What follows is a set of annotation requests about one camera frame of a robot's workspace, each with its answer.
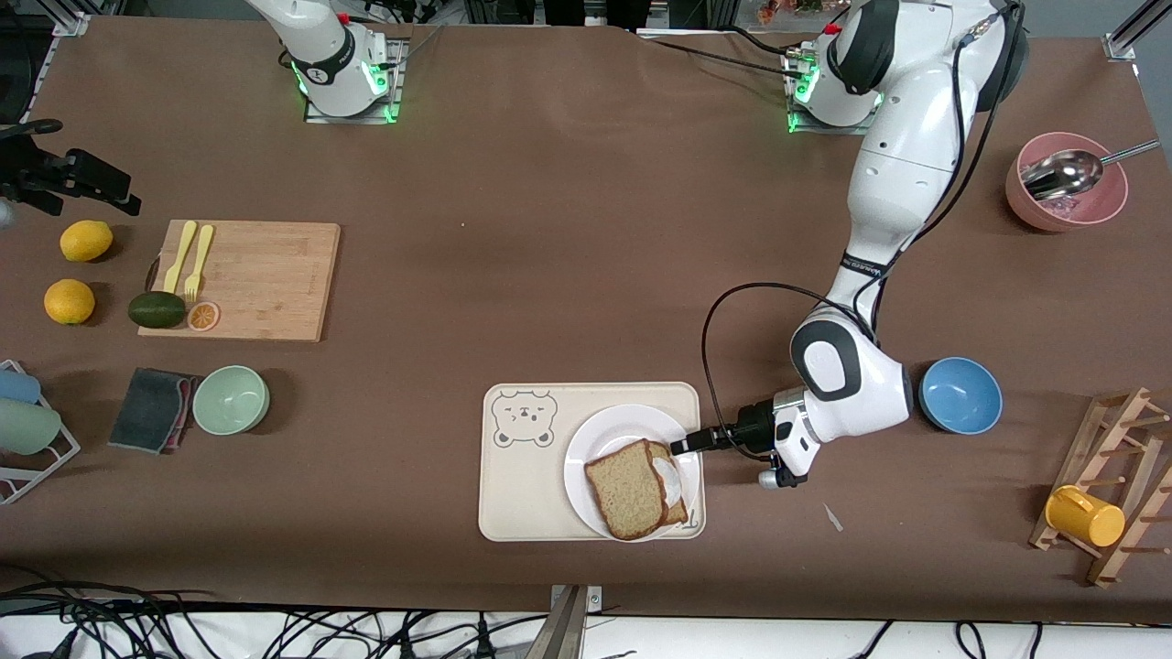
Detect wooden cutting board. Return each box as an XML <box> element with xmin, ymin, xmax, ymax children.
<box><xmin>137</xmin><ymin>221</ymin><xmax>342</xmax><ymax>343</ymax></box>

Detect metal table edge bracket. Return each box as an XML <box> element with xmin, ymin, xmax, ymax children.
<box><xmin>540</xmin><ymin>585</ymin><xmax>603</xmax><ymax>659</ymax></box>

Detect yellow mug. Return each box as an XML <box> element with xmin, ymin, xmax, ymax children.
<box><xmin>1045</xmin><ymin>485</ymin><xmax>1126</xmax><ymax>548</ymax></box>

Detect pale green bowl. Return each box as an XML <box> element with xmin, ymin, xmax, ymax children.
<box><xmin>192</xmin><ymin>365</ymin><xmax>271</xmax><ymax>437</ymax></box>

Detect fried egg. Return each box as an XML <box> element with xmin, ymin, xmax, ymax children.
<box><xmin>652</xmin><ymin>458</ymin><xmax>685</xmax><ymax>506</ymax></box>

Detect cream bear print tray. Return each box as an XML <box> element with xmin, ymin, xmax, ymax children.
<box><xmin>478</xmin><ymin>382</ymin><xmax>707</xmax><ymax>543</ymax></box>

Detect pink bowl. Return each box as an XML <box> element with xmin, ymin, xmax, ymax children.
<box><xmin>1005</xmin><ymin>133</ymin><xmax>1129</xmax><ymax>232</ymax></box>

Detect yellow plastic knife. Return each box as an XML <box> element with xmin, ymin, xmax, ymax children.
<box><xmin>163</xmin><ymin>221</ymin><xmax>198</xmax><ymax>295</ymax></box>

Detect dark grey folded cloth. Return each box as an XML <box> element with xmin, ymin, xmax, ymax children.
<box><xmin>108</xmin><ymin>368</ymin><xmax>201</xmax><ymax>456</ymax></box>

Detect black cable on table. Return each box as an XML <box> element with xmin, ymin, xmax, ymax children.
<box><xmin>641</xmin><ymin>35</ymin><xmax>798</xmax><ymax>79</ymax></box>

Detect white round plate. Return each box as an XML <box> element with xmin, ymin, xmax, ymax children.
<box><xmin>564</xmin><ymin>405</ymin><xmax>703</xmax><ymax>543</ymax></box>

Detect light blue cup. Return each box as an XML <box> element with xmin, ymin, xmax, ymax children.
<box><xmin>0</xmin><ymin>368</ymin><xmax>42</xmax><ymax>405</ymax></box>

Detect yellow lemon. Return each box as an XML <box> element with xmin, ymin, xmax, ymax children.
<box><xmin>44</xmin><ymin>279</ymin><xmax>96</xmax><ymax>326</ymax></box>
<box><xmin>60</xmin><ymin>220</ymin><xmax>114</xmax><ymax>263</ymax></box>

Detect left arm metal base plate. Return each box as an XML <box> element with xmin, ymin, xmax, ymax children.
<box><xmin>783</xmin><ymin>46</ymin><xmax>871</xmax><ymax>136</ymax></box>

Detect pale green cup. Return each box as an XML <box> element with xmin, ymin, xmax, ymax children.
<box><xmin>0</xmin><ymin>399</ymin><xmax>63</xmax><ymax>456</ymax></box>

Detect plain brown bread slice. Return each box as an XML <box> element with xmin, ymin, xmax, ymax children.
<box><xmin>584</xmin><ymin>439</ymin><xmax>674</xmax><ymax>541</ymax></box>

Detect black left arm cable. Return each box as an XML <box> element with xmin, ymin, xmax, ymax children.
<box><xmin>701</xmin><ymin>0</ymin><xmax>1022</xmax><ymax>459</ymax></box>

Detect green avocado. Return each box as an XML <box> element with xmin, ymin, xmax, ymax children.
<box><xmin>127</xmin><ymin>291</ymin><xmax>188</xmax><ymax>330</ymax></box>

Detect blue bowl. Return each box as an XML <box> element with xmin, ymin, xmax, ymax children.
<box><xmin>914</xmin><ymin>357</ymin><xmax>1004</xmax><ymax>436</ymax></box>

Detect lower yellow lemon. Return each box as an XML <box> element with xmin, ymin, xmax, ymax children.
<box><xmin>44</xmin><ymin>279</ymin><xmax>96</xmax><ymax>326</ymax></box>

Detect shiny metal ladle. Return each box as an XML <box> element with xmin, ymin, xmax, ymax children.
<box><xmin>1021</xmin><ymin>139</ymin><xmax>1161</xmax><ymax>200</ymax></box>

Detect toast slice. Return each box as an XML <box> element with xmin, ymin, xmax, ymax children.
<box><xmin>646</xmin><ymin>441</ymin><xmax>689</xmax><ymax>527</ymax></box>

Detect yellow plastic fork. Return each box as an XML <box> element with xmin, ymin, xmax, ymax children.
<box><xmin>184</xmin><ymin>225</ymin><xmax>214</xmax><ymax>303</ymax></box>

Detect white wire cup rack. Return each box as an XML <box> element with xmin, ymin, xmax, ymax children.
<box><xmin>0</xmin><ymin>360</ymin><xmax>81</xmax><ymax>505</ymax></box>

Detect black floor cable bundle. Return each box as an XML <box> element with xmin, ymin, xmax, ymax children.
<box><xmin>0</xmin><ymin>567</ymin><xmax>550</xmax><ymax>659</ymax></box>

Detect wooden mug rack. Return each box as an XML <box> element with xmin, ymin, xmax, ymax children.
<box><xmin>1029</xmin><ymin>387</ymin><xmax>1172</xmax><ymax>589</ymax></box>

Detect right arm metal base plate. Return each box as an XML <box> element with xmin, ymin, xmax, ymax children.
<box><xmin>304</xmin><ymin>37</ymin><xmax>404</xmax><ymax>124</ymax></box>

